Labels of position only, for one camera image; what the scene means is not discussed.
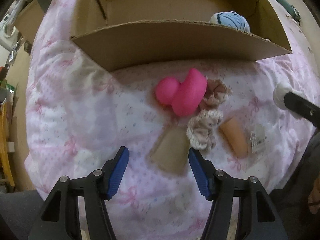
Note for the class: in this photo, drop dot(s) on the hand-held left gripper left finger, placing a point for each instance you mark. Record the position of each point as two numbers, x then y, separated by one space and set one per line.
117 173

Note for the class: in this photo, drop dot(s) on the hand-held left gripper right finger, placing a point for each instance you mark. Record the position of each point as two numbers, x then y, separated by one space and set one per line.
200 175

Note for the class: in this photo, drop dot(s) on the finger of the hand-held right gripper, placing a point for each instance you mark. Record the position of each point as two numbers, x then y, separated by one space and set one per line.
302 107

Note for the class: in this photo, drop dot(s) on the white fluffy puff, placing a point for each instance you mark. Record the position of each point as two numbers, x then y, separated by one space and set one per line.
280 93

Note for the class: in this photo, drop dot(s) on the beige pouch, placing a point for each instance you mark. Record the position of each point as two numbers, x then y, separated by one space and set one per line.
172 152

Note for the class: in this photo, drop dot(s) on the large cardboard box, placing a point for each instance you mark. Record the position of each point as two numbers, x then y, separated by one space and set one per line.
175 42

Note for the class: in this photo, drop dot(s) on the peach soft tube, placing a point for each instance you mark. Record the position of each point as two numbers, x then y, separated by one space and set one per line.
233 136

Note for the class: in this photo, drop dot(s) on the white beige scrunchie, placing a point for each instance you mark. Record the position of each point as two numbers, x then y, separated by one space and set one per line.
202 132

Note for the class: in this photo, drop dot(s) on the person's grey trouser leg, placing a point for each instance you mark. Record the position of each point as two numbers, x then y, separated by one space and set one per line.
310 160

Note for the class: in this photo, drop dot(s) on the white paper tag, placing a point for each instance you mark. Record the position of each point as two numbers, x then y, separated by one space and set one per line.
258 138

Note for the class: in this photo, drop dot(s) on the pink bow printed blanket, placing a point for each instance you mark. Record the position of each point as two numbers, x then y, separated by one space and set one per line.
75 105

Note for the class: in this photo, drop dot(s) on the mauve scrunchie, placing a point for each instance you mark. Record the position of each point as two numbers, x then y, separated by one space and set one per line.
216 87

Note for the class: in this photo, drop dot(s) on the grey cloth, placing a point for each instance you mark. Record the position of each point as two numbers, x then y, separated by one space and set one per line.
17 212

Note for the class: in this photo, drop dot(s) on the blue and white rolled cloth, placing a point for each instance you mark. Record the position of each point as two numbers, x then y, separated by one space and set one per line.
232 21

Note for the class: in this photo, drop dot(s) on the yellow board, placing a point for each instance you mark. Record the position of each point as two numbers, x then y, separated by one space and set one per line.
6 150

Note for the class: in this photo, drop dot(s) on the small brown cardboard box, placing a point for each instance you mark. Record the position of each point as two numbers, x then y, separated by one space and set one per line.
28 22

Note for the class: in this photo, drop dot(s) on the white appliance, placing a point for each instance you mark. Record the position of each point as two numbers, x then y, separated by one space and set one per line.
8 27

